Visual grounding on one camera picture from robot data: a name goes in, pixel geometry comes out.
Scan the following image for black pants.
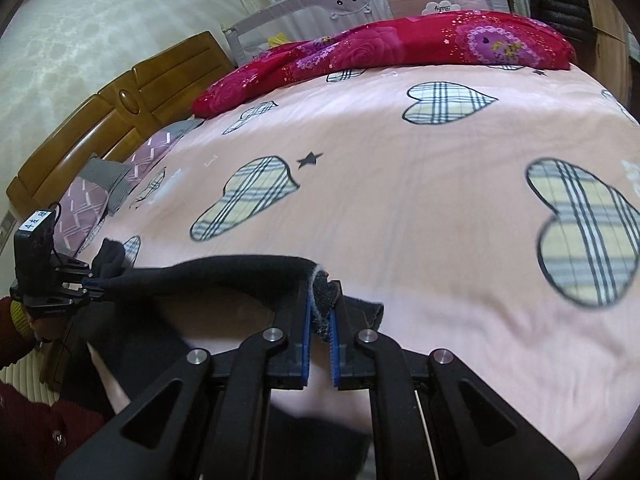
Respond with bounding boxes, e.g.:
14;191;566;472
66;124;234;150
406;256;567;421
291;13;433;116
79;256;370;479

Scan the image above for operator left hand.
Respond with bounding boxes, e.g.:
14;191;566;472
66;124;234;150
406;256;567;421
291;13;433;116
29;318;68;342

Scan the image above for purple patterned pillow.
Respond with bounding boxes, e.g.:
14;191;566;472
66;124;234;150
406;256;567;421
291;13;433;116
53;118;204;256

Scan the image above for white radiator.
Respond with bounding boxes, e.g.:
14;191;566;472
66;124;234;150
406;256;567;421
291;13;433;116
0;350;60;405

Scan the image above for wooden headboard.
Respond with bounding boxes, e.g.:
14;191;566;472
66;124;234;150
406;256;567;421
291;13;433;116
6;32;234;220

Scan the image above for pink heart-patterned duvet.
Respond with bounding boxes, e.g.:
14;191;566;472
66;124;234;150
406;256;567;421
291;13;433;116
98;66;639;478

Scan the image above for red floral quilt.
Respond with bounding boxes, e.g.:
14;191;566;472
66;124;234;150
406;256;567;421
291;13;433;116
192;10;576;119

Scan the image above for wooden wardrobe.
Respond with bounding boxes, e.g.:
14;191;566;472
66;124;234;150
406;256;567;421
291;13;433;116
577;0;639;118

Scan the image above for black puffer jacket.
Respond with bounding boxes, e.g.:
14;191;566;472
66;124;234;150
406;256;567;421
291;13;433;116
529;0;594;44

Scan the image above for grey bed guard rail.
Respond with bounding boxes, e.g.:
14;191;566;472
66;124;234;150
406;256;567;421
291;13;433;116
224;0;509;66

